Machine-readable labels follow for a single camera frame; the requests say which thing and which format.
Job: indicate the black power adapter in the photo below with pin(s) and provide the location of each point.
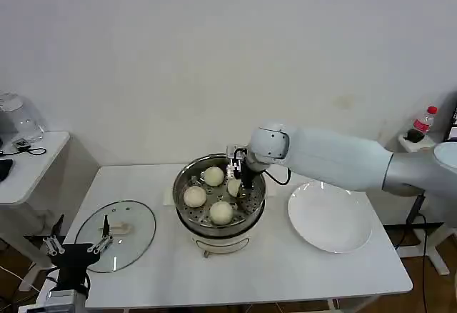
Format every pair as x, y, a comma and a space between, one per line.
416, 209

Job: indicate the white steamed bun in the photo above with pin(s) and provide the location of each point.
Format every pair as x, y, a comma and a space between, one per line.
194, 196
214, 176
233, 188
221, 213

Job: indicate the red-capped plastic bottle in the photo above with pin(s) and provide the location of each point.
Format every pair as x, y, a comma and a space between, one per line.
425, 123

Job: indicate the cream electric pot base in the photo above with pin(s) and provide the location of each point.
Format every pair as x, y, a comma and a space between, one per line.
221, 245

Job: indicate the round glass lid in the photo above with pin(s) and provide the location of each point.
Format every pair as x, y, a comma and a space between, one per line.
132, 241

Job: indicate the black monitor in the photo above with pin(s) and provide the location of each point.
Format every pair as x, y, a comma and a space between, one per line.
452, 120

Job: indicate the perforated steel steamer basket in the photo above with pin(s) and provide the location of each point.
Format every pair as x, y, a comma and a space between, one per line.
246, 206

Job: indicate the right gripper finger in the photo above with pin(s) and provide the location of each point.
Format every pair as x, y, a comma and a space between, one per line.
247, 182
233, 171

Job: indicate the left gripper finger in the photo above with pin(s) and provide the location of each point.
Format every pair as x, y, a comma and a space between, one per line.
58, 225
105, 227

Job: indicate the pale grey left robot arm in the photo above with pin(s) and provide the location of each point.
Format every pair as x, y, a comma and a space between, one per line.
60, 300

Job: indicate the white desk with bottle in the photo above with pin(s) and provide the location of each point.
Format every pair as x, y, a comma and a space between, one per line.
417, 145

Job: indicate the flat black object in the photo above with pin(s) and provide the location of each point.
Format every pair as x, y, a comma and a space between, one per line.
4, 169

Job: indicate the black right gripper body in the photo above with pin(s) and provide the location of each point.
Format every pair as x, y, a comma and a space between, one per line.
247, 166

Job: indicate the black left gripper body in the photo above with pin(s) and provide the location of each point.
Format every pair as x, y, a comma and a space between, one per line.
73, 259

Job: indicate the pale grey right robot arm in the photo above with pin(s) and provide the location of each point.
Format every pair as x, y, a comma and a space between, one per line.
332, 155

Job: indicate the dark round object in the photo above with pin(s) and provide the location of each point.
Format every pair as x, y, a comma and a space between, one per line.
415, 135

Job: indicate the white round plate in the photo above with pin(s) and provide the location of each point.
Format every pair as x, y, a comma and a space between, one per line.
328, 216

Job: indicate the clear glass jar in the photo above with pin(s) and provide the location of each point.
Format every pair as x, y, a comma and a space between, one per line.
28, 120

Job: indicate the white desk with glass jar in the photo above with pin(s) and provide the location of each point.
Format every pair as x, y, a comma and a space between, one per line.
32, 173

